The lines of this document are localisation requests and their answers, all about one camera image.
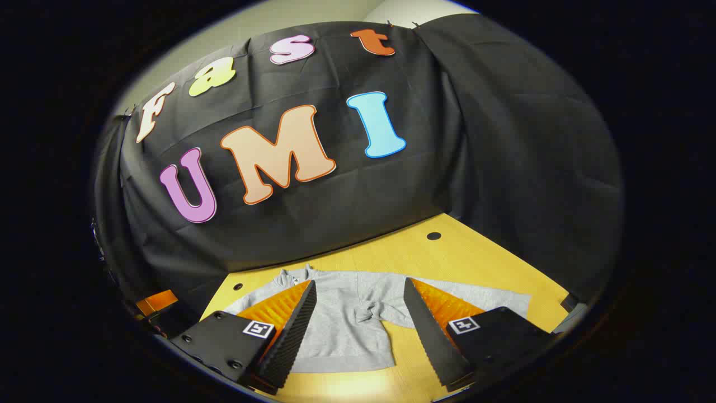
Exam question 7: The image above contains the grey zip-neck sweatshirt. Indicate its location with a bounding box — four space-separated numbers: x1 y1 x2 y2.
224 264 532 374

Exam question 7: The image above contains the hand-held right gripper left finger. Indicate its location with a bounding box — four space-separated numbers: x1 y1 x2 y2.
169 279 318 395

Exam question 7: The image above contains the black backdrop cloth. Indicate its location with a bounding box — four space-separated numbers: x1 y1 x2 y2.
92 14 624 314

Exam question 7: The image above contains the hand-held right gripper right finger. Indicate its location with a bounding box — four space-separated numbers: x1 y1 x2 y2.
403 277 554 392

